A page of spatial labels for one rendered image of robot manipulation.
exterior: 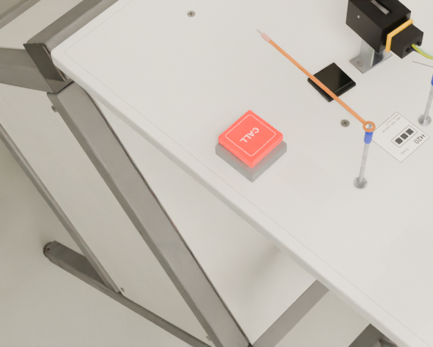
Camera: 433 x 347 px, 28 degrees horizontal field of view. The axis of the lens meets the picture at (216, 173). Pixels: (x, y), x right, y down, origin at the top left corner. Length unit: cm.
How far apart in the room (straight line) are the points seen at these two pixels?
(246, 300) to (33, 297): 83
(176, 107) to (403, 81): 26
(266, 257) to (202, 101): 44
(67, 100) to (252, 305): 46
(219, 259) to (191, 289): 6
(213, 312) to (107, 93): 46
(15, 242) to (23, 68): 90
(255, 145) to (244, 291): 49
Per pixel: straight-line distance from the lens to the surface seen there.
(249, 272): 136
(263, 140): 92
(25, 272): 207
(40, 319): 212
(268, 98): 99
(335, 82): 100
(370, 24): 96
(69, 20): 110
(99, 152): 119
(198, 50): 104
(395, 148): 96
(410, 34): 96
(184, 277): 129
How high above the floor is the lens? 186
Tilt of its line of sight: 55 degrees down
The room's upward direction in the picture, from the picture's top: 105 degrees clockwise
